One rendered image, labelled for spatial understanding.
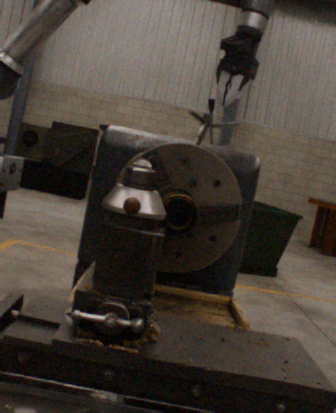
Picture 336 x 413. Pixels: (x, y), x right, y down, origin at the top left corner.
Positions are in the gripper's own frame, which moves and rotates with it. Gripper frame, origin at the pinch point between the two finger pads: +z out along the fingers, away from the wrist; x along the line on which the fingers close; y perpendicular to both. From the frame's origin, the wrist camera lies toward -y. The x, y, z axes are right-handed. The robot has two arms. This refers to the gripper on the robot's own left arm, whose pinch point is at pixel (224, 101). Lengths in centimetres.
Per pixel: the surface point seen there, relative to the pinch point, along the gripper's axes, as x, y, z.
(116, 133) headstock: 26.0, -1.9, 16.1
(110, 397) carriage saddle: -25, -67, 46
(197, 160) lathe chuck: -1.0, -7.2, 16.5
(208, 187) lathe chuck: -5.0, -5.1, 21.7
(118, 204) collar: -17, -64, 25
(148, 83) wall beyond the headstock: 530, 843, -136
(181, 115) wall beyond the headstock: 442, 881, -88
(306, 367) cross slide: -43, -51, 38
